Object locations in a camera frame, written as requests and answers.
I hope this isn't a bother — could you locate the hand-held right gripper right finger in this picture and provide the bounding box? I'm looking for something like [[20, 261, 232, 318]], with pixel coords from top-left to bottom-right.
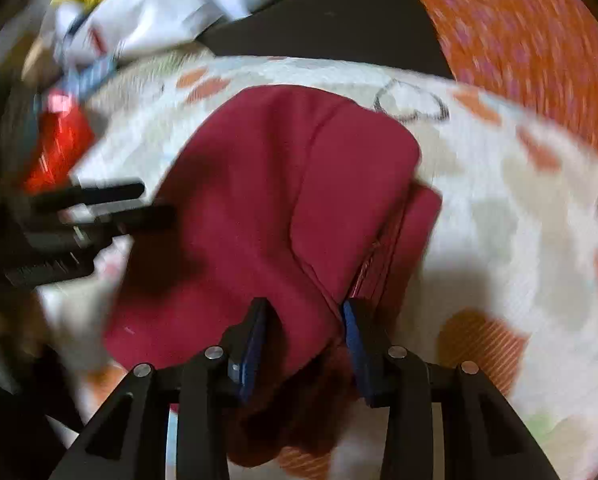
[[342, 298, 560, 480]]

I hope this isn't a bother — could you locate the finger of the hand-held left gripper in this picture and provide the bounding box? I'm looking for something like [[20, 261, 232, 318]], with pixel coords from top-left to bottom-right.
[[33, 182, 146, 212], [73, 204, 178, 235]]

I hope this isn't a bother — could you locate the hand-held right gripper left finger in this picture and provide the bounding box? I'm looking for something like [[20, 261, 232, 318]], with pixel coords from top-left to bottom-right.
[[49, 298, 270, 480]]

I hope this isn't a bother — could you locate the maroon small garment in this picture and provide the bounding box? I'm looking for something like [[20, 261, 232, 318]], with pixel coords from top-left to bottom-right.
[[101, 85, 443, 469]]

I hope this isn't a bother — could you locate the red packet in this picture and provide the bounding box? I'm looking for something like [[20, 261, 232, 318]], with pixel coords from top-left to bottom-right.
[[23, 89, 98, 194]]

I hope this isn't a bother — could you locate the blue striped packet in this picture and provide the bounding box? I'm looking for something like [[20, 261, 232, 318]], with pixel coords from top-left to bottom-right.
[[60, 54, 120, 99]]

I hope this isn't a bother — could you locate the white heart-print blanket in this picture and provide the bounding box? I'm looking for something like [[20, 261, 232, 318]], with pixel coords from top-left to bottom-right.
[[39, 54, 598, 480]]

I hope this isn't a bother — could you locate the white and yellow plastic bag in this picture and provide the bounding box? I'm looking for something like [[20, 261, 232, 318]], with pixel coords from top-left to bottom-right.
[[50, 0, 253, 67]]

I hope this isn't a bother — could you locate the dark cloth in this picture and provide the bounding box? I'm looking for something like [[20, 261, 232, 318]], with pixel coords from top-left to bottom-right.
[[198, 0, 454, 81]]

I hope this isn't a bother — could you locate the orange patterned bedsheet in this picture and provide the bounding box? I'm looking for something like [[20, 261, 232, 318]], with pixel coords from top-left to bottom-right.
[[393, 0, 598, 162]]

